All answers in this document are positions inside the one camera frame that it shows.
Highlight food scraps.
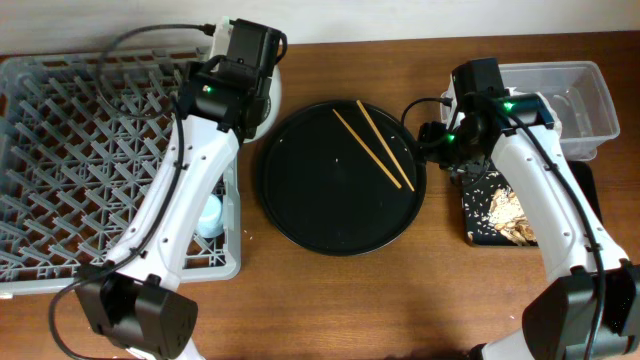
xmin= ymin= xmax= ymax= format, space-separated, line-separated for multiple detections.
xmin=488 ymin=188 xmax=537 ymax=246

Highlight wooden chopstick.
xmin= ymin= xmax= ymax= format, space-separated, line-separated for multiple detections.
xmin=356 ymin=100 xmax=415 ymax=192
xmin=332 ymin=109 xmax=402 ymax=189

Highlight grey plate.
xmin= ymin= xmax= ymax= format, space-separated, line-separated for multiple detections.
xmin=244 ymin=65 xmax=282 ymax=143

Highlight light blue cup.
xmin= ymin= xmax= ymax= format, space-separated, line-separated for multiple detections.
xmin=196 ymin=194 xmax=224 ymax=238

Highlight white napkin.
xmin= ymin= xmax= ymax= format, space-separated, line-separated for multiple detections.
xmin=508 ymin=87 xmax=563 ymax=137

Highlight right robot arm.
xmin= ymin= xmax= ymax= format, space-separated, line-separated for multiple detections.
xmin=415 ymin=58 xmax=639 ymax=360

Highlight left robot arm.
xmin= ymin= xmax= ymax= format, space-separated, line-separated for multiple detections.
xmin=66 ymin=19 xmax=288 ymax=359

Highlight grey dishwasher rack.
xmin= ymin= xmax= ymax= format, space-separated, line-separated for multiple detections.
xmin=0 ymin=45 xmax=242 ymax=296

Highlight black rectangular tray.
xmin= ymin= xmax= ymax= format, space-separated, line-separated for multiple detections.
xmin=460 ymin=159 xmax=604 ymax=247

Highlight round black tray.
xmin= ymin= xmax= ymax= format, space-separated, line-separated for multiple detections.
xmin=255 ymin=100 xmax=427 ymax=256

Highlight clear plastic bin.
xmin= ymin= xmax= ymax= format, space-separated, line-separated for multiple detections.
xmin=440 ymin=61 xmax=621 ymax=162

